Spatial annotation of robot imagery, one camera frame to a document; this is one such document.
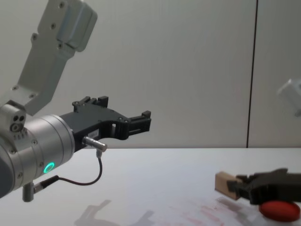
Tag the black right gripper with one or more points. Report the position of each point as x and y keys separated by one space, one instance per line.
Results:
x=275 y=186

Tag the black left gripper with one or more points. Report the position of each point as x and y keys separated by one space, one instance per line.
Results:
x=94 y=120

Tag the small pale wooden block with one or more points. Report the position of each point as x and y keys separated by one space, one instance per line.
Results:
x=222 y=182

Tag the flat red round disc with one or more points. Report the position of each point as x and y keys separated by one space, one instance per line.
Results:
x=279 y=210

